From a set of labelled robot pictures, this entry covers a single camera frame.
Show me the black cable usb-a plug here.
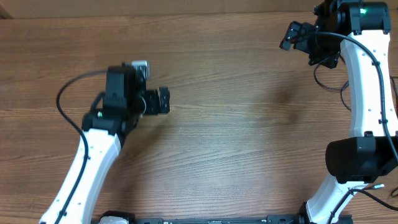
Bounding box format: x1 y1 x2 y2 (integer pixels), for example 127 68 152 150
313 63 351 111

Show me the black cable with silver plug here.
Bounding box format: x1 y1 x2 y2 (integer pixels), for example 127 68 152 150
363 183 398 212

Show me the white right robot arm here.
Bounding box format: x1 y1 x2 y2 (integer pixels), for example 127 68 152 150
267 1 397 223

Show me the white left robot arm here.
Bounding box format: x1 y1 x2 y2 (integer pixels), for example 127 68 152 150
39 60 170 223

